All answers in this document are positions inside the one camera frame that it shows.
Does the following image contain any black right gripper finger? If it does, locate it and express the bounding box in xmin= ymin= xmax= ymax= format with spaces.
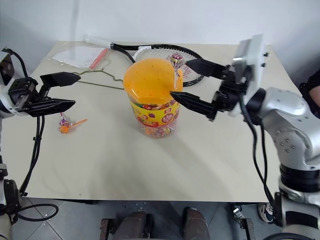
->
xmin=169 ymin=91 xmax=219 ymax=123
xmin=186 ymin=59 xmax=227 ymax=80

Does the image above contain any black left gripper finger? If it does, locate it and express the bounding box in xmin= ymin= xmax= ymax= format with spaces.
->
xmin=30 ymin=97 xmax=76 ymax=118
xmin=39 ymin=71 xmax=82 ymax=100

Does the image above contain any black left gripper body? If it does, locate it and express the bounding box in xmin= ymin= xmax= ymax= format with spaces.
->
xmin=8 ymin=76 xmax=42 ymax=117

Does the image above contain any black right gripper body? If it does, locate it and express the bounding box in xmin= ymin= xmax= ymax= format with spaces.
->
xmin=213 ymin=65 xmax=252 ymax=113

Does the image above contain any candy jar with orange lid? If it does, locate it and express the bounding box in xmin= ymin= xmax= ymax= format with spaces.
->
xmin=123 ymin=58 xmax=185 ymax=140

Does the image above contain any orange lollipop with orange stick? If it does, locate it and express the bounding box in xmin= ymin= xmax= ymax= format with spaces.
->
xmin=58 ymin=112 xmax=89 ymax=135

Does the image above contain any clear zip bag with papers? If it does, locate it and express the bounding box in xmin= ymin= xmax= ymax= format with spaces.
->
xmin=51 ymin=44 xmax=110 ymax=71

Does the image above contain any pink wrapped lollipop white stick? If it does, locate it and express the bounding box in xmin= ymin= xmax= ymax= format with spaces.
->
xmin=169 ymin=53 xmax=186 ymax=90

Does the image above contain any black tennis racket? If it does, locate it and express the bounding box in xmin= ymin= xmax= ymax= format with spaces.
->
xmin=84 ymin=35 xmax=205 ymax=87

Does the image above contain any dark brown rounded shape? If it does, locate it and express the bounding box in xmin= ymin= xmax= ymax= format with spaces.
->
xmin=186 ymin=207 xmax=211 ymax=240
xmin=113 ymin=211 xmax=149 ymax=240

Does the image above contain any white sneaker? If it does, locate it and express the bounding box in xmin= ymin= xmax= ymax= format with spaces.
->
xmin=257 ymin=202 xmax=276 ymax=223

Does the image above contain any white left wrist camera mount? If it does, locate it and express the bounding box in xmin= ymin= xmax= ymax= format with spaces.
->
xmin=0 ymin=48 xmax=16 ymax=87

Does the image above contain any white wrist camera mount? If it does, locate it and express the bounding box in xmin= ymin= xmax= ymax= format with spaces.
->
xmin=0 ymin=48 xmax=16 ymax=87
xmin=228 ymin=33 xmax=270 ymax=118

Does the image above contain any black left wrist camera cable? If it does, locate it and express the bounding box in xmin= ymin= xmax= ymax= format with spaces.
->
xmin=1 ymin=46 xmax=29 ymax=79

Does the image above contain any green wire coat hanger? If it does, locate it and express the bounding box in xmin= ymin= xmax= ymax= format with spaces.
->
xmin=75 ymin=58 xmax=125 ymax=91

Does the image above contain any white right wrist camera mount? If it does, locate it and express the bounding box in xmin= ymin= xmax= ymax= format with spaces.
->
xmin=228 ymin=33 xmax=270 ymax=118

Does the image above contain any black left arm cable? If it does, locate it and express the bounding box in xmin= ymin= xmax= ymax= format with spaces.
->
xmin=19 ymin=114 xmax=46 ymax=197

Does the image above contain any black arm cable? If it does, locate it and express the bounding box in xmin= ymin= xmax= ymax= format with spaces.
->
xmin=238 ymin=96 xmax=277 ymax=211
xmin=19 ymin=114 xmax=46 ymax=197

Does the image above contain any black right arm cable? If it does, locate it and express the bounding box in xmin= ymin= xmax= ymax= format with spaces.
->
xmin=238 ymin=96 xmax=277 ymax=211

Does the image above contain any black cable on floor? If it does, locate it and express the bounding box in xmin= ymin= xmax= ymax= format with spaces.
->
xmin=14 ymin=203 xmax=60 ymax=222

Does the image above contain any black metal frame bracket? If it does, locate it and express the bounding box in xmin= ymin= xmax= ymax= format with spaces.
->
xmin=99 ymin=217 xmax=118 ymax=240
xmin=231 ymin=203 xmax=254 ymax=240

